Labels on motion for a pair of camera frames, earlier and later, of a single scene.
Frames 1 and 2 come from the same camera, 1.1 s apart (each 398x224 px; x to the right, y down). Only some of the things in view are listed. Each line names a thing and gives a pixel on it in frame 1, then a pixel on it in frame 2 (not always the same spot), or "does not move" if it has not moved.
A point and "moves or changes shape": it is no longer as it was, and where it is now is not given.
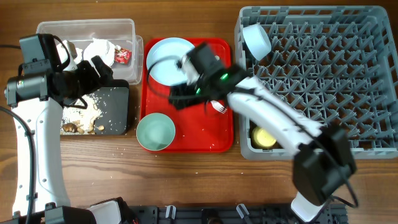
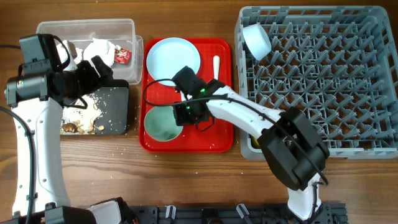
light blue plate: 161,61 does not move
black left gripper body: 84,79 does not move
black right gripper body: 195,93 -> 186,114
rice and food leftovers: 80,121 does not move
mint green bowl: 155,131 moves or changes shape
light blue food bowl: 257,41 does not move
